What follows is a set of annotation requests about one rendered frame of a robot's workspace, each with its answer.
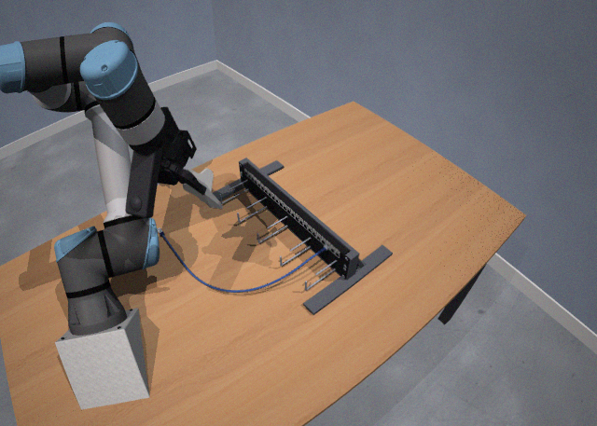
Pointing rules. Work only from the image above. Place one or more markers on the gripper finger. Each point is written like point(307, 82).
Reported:
point(198, 185)

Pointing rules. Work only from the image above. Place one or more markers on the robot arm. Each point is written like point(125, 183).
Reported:
point(109, 73)

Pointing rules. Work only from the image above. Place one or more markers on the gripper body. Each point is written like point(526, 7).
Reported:
point(173, 144)

